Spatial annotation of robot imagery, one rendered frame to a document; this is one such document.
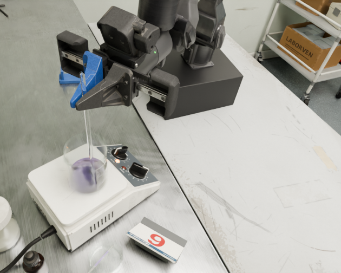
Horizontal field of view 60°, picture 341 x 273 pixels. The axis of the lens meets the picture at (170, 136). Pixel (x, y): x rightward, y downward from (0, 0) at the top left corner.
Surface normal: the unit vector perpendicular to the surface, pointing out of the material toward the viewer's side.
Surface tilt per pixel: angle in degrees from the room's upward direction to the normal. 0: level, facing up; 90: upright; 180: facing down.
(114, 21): 23
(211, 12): 86
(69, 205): 0
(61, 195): 0
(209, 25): 106
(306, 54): 90
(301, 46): 91
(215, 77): 5
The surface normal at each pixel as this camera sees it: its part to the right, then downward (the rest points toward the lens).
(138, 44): -0.52, 0.80
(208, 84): 0.43, 0.69
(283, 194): 0.13, -0.69
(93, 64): -0.24, -0.06
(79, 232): 0.69, 0.58
